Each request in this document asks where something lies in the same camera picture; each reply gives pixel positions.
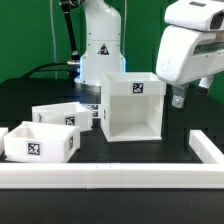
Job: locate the white front drawer box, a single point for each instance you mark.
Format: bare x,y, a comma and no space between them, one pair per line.
41,143

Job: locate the white L-shaped fence rail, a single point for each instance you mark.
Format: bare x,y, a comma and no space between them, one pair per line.
209,173

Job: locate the paper sheet with tags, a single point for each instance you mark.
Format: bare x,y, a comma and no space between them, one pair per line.
95,109

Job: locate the white block at left edge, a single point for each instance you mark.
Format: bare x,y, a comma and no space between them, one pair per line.
3,132

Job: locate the white rear drawer box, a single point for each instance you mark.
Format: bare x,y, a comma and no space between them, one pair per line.
72,113

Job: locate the white drawer box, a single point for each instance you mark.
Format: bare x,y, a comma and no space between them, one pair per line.
72,113
41,143

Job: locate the white drawer cabinet frame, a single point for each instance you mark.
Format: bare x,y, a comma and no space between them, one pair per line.
132,106

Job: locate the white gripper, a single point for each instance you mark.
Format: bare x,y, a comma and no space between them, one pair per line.
187,55

